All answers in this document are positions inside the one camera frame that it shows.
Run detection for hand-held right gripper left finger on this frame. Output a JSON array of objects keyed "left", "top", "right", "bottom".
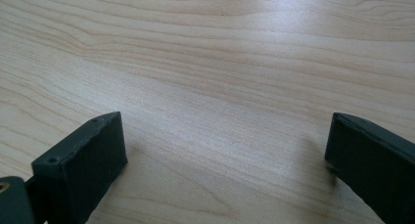
[{"left": 23, "top": 111, "right": 129, "bottom": 224}]

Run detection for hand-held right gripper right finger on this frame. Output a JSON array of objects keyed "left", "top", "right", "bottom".
[{"left": 324, "top": 112, "right": 415, "bottom": 224}]

